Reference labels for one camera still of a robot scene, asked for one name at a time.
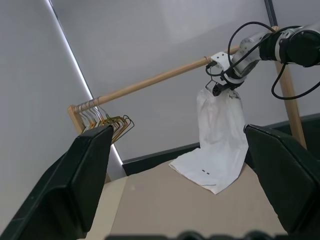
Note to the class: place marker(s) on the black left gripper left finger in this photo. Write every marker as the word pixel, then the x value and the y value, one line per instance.
pixel 57 190

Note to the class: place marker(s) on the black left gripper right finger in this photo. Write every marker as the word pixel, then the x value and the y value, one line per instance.
pixel 287 180

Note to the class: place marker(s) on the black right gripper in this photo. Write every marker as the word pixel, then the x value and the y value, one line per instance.
pixel 227 87

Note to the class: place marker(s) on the white t-shirt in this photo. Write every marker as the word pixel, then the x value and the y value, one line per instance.
pixel 220 140

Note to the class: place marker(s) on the wooden clothes rack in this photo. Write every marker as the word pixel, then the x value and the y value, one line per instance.
pixel 155 77

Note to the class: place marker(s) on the dark ceiling track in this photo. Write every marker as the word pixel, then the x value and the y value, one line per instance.
pixel 270 12

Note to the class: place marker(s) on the white light strip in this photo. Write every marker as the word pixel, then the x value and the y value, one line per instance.
pixel 75 62

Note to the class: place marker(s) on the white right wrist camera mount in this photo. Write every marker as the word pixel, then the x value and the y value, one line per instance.
pixel 220 58

